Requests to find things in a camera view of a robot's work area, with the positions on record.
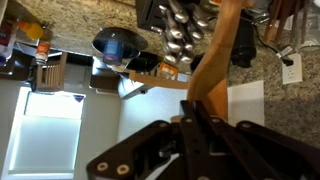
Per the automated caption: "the bright window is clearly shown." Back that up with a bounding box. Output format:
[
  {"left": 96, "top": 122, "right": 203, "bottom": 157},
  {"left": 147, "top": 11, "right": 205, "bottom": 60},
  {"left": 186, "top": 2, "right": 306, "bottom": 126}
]
[{"left": 1, "top": 87, "right": 87, "bottom": 177}]

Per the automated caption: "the wooden chair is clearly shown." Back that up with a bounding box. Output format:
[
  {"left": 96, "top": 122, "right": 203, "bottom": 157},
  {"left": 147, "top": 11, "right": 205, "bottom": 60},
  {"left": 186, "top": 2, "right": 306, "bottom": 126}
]
[{"left": 35, "top": 51, "right": 68, "bottom": 93}]

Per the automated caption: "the black grinder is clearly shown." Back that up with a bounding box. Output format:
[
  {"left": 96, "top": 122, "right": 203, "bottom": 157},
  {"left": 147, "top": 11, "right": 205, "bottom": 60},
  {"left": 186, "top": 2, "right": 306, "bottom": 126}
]
[{"left": 230, "top": 9, "right": 258, "bottom": 69}]

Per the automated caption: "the dark bowl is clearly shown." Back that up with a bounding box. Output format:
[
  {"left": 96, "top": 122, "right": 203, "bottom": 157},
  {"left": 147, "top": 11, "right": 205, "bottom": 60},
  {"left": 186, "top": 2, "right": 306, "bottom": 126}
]
[{"left": 92, "top": 26, "right": 149, "bottom": 62}]

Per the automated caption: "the orange label bottle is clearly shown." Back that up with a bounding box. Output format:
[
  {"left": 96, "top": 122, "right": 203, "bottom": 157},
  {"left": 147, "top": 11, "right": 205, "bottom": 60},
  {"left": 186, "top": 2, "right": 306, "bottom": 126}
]
[{"left": 34, "top": 40, "right": 52, "bottom": 66}]

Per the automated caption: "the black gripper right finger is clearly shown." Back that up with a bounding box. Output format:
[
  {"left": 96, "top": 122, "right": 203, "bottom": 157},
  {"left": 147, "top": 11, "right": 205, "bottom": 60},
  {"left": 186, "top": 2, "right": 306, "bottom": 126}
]
[{"left": 194, "top": 100, "right": 320, "bottom": 180}]

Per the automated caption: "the yellow object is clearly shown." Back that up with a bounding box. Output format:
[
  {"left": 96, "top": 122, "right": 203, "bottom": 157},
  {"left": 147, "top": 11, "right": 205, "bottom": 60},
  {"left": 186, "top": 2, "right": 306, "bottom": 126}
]
[{"left": 17, "top": 21, "right": 45, "bottom": 41}]

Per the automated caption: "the large wooden cutting board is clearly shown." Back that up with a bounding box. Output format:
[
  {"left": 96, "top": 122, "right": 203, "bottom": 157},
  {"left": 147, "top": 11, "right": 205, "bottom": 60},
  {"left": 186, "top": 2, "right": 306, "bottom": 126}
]
[{"left": 129, "top": 70, "right": 190, "bottom": 91}]

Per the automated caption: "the black power cable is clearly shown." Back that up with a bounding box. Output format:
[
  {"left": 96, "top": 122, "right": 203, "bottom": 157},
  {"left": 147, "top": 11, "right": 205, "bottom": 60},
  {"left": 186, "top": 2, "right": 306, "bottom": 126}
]
[{"left": 255, "top": 28, "right": 295, "bottom": 67}]

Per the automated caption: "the white blank wall panel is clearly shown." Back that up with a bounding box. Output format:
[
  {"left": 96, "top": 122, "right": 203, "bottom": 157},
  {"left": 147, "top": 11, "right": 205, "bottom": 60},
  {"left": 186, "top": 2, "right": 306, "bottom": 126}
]
[{"left": 227, "top": 80, "right": 266, "bottom": 127}]

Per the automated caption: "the long wooden spoon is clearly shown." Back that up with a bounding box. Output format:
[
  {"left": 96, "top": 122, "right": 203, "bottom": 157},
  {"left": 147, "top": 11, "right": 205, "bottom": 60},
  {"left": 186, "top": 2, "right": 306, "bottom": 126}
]
[{"left": 186, "top": 0, "right": 243, "bottom": 122}]

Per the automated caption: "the steel handled knife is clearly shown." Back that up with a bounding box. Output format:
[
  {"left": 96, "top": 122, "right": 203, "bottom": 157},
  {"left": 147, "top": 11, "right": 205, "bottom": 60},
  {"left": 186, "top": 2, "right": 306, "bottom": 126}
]
[
  {"left": 191, "top": 4, "right": 210, "bottom": 30},
  {"left": 162, "top": 19, "right": 185, "bottom": 41},
  {"left": 187, "top": 23, "right": 205, "bottom": 41},
  {"left": 167, "top": 0, "right": 190, "bottom": 25}
]

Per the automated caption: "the dark wooden utensil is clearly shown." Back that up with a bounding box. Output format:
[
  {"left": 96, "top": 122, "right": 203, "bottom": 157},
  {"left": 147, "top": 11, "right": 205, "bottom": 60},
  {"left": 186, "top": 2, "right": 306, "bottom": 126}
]
[{"left": 263, "top": 0, "right": 301, "bottom": 44}]

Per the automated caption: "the white wall outlet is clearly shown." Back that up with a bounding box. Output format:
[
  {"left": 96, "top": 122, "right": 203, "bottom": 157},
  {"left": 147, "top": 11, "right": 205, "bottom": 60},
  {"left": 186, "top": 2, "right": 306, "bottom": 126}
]
[{"left": 281, "top": 52, "right": 304, "bottom": 85}]

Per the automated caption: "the black knife block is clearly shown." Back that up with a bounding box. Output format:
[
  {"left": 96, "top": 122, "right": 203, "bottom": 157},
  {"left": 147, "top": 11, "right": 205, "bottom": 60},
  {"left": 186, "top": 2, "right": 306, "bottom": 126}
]
[{"left": 135, "top": 0, "right": 216, "bottom": 65}]

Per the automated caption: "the orange box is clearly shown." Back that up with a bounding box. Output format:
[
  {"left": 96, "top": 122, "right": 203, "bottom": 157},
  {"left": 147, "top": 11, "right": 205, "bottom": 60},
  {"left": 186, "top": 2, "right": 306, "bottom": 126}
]
[{"left": 156, "top": 61, "right": 180, "bottom": 81}]

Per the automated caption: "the blue container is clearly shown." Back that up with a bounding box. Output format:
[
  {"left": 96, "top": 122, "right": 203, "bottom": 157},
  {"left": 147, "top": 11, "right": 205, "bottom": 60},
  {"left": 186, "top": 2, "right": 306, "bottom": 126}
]
[{"left": 102, "top": 38, "right": 124, "bottom": 67}]

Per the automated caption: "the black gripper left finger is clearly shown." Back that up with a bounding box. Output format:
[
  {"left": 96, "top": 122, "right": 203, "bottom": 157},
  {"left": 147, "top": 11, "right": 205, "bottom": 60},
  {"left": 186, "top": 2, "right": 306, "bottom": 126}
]
[{"left": 86, "top": 99, "right": 205, "bottom": 180}]

